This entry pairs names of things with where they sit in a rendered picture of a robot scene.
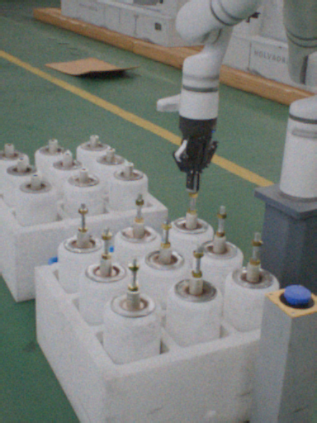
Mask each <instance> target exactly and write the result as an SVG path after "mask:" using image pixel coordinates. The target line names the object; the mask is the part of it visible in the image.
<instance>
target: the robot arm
mask: <svg viewBox="0 0 317 423"><path fill-rule="evenodd" d="M264 1H265V0H191V1H190V2H186V3H185V5H184V6H183V7H182V8H181V9H180V11H179V13H178V15H177V18H176V30H177V34H178V35H179V37H180V38H181V39H182V41H184V42H186V43H188V44H205V46H204V48H203V50H202V52H200V53H198V54H196V55H191V56H189V57H186V58H185V61H184V63H183V71H182V92H181V94H178V95H175V96H172V97H166V98H162V100H159V101H158V102H157V110H158V111H161V112H175V111H179V123H178V128H179V130H180V131H181V133H182V139H181V148H180V149H179V151H173V158H174V159H175V161H176V163H177V166H178V168H179V170H180V172H183V173H186V174H187V179H186V190H187V191H188V192H196V191H199V190H201V173H203V171H204V168H208V167H209V164H210V161H211V159H212V157H214V154H215V152H216V150H217V147H218V145H219V141H218V140H213V139H211V137H213V135H212V134H214V133H215V132H216V130H217V121H218V110H219V82H220V67H221V65H222V62H223V58H224V56H225V52H226V49H227V46H228V44H229V39H231V36H232V34H233V29H234V26H237V25H238V24H239V23H240V22H241V21H243V20H244V19H246V18H247V17H250V16H251V15H253V14H254V13H255V12H256V11H257V10H258V9H259V7H260V6H261V5H262V4H263V2H264ZM282 19H283V25H284V31H285V34H286V41H287V71H288V74H289V77H290V79H291V81H293V82H295V83H299V84H305V86H308V85H313V87H317V0H283V6H282ZM191 164H192V166H191ZM279 193H280V195H281V196H282V197H284V198H286V199H288V200H291V201H294V202H317V95H315V96H313V97H308V98H304V99H300V100H297V101H294V102H292V103H291V106H290V109H289V117H288V122H287V130H286V143H285V150H284V157H283V164H282V176H281V183H280V191H279Z"/></svg>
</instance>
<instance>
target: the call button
mask: <svg viewBox="0 0 317 423"><path fill-rule="evenodd" d="M310 296H312V293H310V290H309V289H307V288H305V287H302V286H299V285H291V286H288V287H286V288H285V290H284V297H285V298H286V300H287V301H288V302H289V303H291V304H294V305H305V304H306V303H307V302H308V301H309V300H310Z"/></svg>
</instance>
